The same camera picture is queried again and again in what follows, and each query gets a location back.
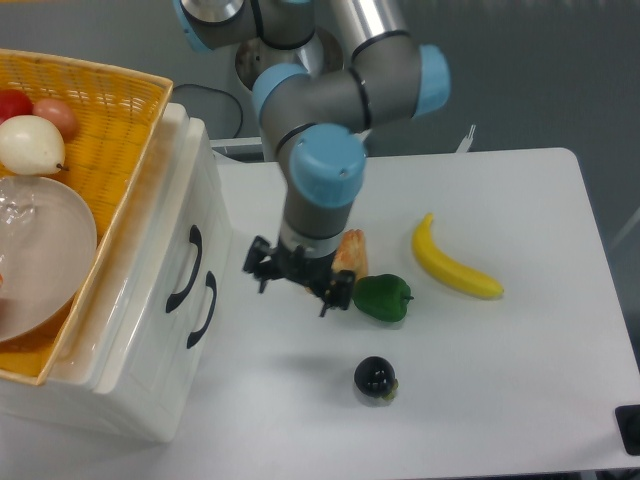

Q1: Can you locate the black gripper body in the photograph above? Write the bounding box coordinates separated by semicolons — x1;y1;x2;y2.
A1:
270;242;336;296

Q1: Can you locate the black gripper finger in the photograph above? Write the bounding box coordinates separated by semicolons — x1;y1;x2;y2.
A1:
243;236;278;294
320;270;356;318

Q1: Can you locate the white drawer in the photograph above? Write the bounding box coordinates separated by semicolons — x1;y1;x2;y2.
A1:
94;117;232;396
94;270;218;442

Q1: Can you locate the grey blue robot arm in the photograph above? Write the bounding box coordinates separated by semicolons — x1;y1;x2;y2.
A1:
244;1;451;310

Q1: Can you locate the white drawer cabinet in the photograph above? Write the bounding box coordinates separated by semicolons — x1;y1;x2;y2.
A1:
1;103;232;442

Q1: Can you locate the orange fruit slice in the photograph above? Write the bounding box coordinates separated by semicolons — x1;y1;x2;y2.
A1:
332;229;369;282

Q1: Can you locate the green bell pepper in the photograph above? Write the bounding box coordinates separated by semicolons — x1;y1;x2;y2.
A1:
352;274;414;323

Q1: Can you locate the dark purple mangosteen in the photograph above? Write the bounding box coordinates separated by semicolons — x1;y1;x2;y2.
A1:
354;356;399;401

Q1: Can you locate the yellow banana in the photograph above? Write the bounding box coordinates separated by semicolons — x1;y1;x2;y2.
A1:
411;213;504;300

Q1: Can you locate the yellow wicker basket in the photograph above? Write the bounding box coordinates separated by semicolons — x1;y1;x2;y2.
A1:
1;49;173;386

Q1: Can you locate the white bowl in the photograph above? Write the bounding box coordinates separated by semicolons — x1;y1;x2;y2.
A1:
1;176;97;341

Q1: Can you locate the pink peach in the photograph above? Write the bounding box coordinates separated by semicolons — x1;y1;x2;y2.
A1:
33;98;79;141

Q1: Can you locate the white pear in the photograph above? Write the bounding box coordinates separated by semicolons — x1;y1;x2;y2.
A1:
1;115;66;176

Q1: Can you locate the red apple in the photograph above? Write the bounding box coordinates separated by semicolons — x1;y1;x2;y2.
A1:
0;89;33;123

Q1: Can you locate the black corner object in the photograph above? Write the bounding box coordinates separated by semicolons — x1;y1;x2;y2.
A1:
614;404;640;456

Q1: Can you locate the black cable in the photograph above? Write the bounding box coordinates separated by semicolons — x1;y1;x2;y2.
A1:
172;83;245;140

